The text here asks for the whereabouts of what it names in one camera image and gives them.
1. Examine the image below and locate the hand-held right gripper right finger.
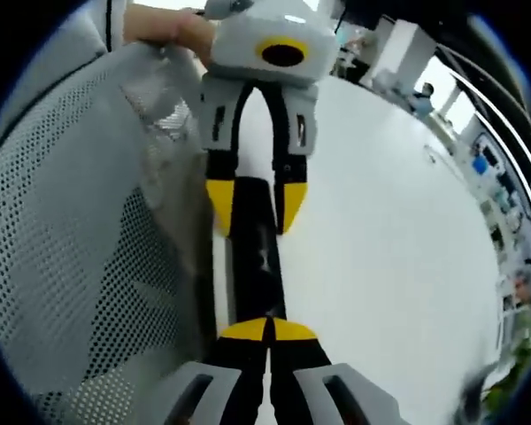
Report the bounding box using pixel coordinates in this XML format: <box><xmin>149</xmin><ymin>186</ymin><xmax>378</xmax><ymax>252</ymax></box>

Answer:
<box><xmin>268</xmin><ymin>316</ymin><xmax>412</xmax><ymax>425</ymax></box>

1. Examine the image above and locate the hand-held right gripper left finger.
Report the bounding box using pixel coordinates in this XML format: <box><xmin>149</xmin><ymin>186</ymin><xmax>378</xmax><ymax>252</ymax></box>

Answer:
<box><xmin>161</xmin><ymin>316</ymin><xmax>272</xmax><ymax>425</ymax></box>

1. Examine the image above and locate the black remote control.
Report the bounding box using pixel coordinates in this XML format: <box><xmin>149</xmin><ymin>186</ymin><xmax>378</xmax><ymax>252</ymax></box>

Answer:
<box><xmin>230</xmin><ymin>174</ymin><xmax>289</xmax><ymax>329</ymax></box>

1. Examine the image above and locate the person's left hand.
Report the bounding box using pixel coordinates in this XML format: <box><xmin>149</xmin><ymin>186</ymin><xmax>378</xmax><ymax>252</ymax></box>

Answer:
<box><xmin>123</xmin><ymin>8</ymin><xmax>217</xmax><ymax>61</ymax></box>

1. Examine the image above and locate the white mesh laundry bag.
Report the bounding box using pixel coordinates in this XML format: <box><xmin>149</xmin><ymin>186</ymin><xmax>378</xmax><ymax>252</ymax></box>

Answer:
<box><xmin>0</xmin><ymin>42</ymin><xmax>220</xmax><ymax>425</ymax></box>

